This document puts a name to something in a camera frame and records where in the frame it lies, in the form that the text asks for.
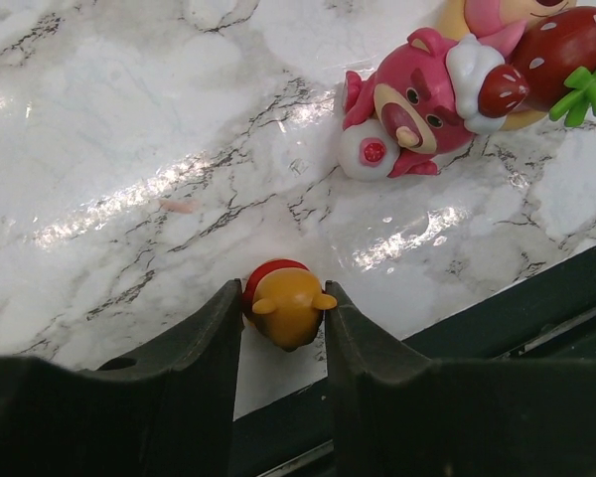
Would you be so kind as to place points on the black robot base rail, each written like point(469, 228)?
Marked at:
point(549, 316)

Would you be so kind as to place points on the pink strawberry donut toy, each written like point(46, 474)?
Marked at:
point(551, 43)

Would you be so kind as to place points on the red white clown toy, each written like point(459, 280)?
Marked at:
point(429, 96)

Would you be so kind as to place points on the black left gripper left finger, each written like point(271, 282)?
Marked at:
point(162, 409)

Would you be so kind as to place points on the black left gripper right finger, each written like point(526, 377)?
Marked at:
point(397, 412)

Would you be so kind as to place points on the orange bear toy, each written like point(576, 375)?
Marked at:
point(284, 300)

